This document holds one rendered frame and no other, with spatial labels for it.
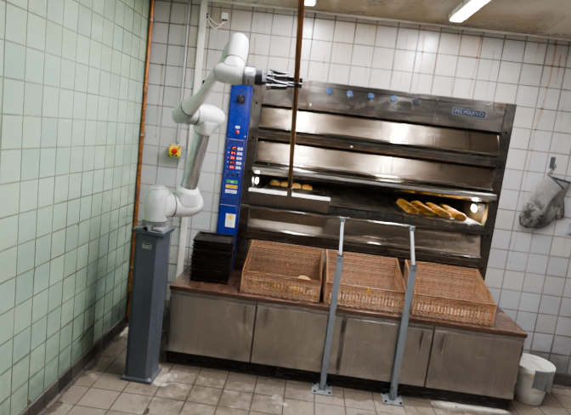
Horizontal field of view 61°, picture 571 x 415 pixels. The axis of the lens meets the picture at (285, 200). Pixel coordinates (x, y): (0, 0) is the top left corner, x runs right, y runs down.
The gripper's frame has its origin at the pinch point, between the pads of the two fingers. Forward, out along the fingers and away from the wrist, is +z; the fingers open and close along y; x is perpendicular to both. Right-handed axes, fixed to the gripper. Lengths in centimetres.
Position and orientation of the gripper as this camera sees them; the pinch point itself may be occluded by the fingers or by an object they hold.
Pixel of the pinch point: (295, 82)
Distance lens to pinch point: 249.9
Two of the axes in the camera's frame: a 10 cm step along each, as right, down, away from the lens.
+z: 9.9, 1.4, -0.5
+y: -1.4, 8.3, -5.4
